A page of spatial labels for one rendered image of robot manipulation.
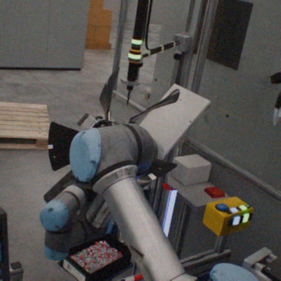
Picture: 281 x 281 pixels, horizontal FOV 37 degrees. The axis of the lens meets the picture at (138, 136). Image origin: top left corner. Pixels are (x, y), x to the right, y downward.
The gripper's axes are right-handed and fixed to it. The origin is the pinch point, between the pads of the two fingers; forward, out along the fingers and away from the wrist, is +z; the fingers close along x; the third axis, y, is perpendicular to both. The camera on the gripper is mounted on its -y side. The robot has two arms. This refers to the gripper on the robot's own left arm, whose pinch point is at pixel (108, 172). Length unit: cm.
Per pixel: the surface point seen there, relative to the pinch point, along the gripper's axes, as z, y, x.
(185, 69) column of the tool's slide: 90, -4, -22
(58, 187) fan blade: 8.2, 25.0, 15.0
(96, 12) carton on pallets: 753, 359, 1
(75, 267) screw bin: -13.9, 5.4, 31.8
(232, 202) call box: 27, -41, 15
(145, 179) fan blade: 3.6, -12.5, 1.7
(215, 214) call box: 16.6, -36.6, 16.7
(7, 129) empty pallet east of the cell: 213, 203, 83
